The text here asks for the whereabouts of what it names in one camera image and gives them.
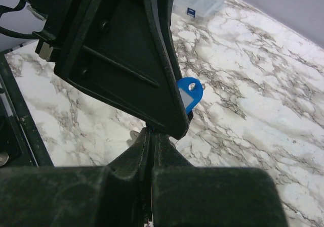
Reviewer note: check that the key with blue tag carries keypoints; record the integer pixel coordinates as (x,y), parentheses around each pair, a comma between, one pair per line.
(191,92)

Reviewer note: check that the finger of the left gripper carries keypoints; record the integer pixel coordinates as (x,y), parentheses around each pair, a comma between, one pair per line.
(120,52)

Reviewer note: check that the clear plastic organizer box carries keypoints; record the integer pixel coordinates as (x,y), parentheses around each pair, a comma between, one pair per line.
(196,9)

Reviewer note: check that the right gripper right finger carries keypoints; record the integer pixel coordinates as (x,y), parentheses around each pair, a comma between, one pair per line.
(185,195)

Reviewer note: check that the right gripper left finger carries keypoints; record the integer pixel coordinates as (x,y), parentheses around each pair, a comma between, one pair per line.
(113,195)

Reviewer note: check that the silver metal bottle opener keychain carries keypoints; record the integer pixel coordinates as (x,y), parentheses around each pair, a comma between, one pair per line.
(133,137)

